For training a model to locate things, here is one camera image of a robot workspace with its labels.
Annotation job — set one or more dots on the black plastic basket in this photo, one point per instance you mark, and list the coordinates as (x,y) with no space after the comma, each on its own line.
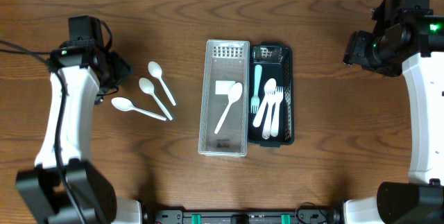
(276,60)

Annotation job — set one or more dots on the black mounting rail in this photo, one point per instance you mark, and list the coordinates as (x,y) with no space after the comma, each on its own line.
(301,215)

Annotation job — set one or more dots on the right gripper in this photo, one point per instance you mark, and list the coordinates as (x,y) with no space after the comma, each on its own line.
(359,52)

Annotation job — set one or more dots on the clear plastic basket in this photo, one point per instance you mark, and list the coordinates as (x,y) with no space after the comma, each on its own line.
(224,60)

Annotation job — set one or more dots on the white spoon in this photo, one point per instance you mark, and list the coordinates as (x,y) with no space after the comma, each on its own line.
(269,90)
(155,70)
(148,88)
(125,105)

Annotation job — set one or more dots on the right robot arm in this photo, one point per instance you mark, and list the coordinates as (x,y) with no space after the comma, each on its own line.
(409,46)

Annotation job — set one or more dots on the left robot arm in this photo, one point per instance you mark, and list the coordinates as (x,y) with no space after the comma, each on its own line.
(64,186)

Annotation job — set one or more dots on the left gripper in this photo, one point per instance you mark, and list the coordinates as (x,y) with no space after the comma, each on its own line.
(120,70)

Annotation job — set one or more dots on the white label in basket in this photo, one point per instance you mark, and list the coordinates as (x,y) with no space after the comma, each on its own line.
(222,87)

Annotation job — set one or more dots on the white spoon lowest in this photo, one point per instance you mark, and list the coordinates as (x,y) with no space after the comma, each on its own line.
(233,95)

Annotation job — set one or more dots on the white fork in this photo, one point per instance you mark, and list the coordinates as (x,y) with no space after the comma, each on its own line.
(270,99)
(277,99)
(254,102)

